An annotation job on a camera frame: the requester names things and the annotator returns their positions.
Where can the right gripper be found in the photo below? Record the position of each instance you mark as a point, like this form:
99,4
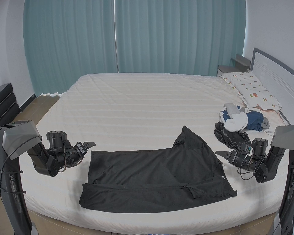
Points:
238,160

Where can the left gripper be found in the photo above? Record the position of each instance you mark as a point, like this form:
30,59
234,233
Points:
77,151

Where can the black T-shirt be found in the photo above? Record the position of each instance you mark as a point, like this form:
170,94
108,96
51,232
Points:
149,174

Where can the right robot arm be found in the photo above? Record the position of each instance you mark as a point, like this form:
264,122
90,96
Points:
273,158

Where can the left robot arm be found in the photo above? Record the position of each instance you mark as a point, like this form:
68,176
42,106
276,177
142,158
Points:
20,137

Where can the pile of clothes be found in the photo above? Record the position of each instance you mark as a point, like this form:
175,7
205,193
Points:
236,120

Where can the bed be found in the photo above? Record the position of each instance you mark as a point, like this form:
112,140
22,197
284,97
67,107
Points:
137,103

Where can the black satin garment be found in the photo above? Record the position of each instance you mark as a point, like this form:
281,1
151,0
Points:
232,137

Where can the white printed pillow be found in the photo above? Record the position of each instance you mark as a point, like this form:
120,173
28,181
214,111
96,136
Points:
252,89

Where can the grey bedside table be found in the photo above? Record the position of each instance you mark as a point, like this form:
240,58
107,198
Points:
227,68

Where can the black chest of drawers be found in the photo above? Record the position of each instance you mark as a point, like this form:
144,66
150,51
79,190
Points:
9,101

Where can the blue-green curtain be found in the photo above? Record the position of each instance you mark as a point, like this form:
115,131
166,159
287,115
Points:
69,46
183,34

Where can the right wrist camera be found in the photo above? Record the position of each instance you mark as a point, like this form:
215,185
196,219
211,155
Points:
245,149

